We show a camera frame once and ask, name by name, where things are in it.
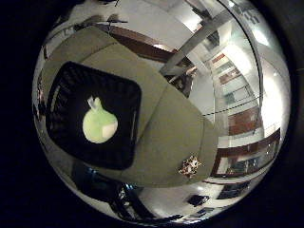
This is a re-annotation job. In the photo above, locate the light green plush toy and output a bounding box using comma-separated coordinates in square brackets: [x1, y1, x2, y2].
[82, 96, 119, 144]

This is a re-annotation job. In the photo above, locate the brown and white fluffy toy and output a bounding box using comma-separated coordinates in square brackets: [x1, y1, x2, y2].
[178, 155, 203, 179]

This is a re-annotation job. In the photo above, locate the dark brown wooden board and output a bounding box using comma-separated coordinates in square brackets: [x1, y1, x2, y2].
[94, 23, 179, 64]

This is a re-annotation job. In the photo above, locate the grey metal beam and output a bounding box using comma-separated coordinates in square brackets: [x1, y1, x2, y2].
[159, 9, 237, 77]

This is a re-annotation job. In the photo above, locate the black slatted plastic basket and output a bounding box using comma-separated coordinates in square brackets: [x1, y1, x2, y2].
[46, 61, 143, 171]

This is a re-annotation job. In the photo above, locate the brown wooden shelf unit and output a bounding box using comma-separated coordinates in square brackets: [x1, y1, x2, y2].
[210, 51, 283, 179]

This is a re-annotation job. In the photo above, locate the thin black hanging cable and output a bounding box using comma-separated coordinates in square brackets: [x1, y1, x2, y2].
[201, 94, 264, 117]

